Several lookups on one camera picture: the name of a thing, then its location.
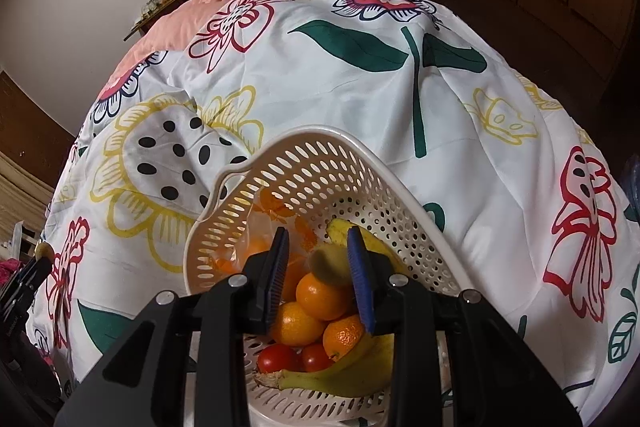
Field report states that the white furniture frame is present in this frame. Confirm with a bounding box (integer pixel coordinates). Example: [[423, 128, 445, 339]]
[[0, 219, 43, 260]]

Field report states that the textured orange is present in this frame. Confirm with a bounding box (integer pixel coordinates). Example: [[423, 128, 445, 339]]
[[322, 314, 366, 362]]

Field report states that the yellow banana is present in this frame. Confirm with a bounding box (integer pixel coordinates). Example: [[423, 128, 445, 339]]
[[252, 332, 396, 399], [326, 217, 408, 275]]

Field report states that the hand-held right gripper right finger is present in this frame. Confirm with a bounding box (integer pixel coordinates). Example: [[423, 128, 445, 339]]
[[346, 226, 583, 427]]

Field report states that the beige curtain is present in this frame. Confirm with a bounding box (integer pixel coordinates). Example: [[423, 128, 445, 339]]
[[0, 152, 56, 248]]

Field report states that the clear plastic bag of oranges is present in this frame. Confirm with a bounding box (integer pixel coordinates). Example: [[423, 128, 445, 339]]
[[205, 187, 321, 278]]

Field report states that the smooth orange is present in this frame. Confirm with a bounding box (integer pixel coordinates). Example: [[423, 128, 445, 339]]
[[295, 272, 353, 322]]

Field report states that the pink quilt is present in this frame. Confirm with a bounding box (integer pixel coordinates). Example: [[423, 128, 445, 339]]
[[107, 0, 351, 80]]

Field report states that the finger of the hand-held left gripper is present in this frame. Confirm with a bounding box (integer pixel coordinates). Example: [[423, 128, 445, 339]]
[[7, 256, 53, 303]]

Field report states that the large orange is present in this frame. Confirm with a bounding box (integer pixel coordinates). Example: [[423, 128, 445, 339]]
[[270, 301, 328, 348]]

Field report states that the white perforated plastic basket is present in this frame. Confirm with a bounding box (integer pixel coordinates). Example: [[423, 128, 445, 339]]
[[184, 123, 463, 425]]

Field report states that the wooden door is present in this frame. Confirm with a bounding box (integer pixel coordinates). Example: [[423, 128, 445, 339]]
[[0, 70, 76, 168]]

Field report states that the floral printed bed sheet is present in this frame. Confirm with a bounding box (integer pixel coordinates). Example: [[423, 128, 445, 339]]
[[30, 0, 640, 413]]

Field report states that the red cloth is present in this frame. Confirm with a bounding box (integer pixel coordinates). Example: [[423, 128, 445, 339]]
[[0, 257, 26, 288]]

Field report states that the red tomato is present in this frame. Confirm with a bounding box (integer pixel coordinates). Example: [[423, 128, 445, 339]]
[[256, 343, 301, 374], [300, 343, 335, 373]]

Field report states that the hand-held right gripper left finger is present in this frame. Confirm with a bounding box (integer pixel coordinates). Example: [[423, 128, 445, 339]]
[[52, 227, 291, 427]]

